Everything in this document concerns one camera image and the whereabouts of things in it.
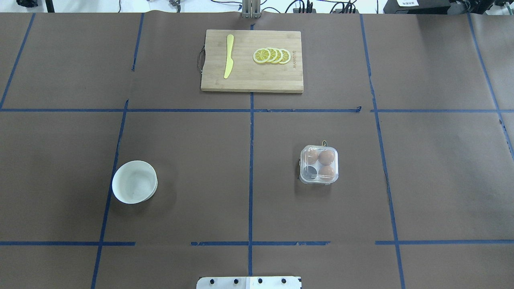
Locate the wooden cutting board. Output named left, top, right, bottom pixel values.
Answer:
left=201, top=29, right=304, bottom=94

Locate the white paper bowl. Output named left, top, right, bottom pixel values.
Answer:
left=111, top=160, right=158, bottom=204

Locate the yellow plastic knife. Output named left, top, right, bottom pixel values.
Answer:
left=224, top=34, right=235, bottom=79

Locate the brown egg carried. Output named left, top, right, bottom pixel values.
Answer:
left=319, top=166, right=335, bottom=182

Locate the aluminium frame post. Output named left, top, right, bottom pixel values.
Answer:
left=241, top=0, right=262, bottom=19

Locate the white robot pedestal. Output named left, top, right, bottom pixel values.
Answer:
left=196, top=276, right=302, bottom=289

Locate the brown egg in box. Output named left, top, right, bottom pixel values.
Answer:
left=318, top=149, right=336, bottom=166
left=302, top=148, right=319, bottom=166

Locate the yellow lemon slice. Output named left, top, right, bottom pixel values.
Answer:
left=252, top=48, right=271, bottom=63

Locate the clear plastic egg box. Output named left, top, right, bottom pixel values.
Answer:
left=299, top=140, right=339, bottom=185

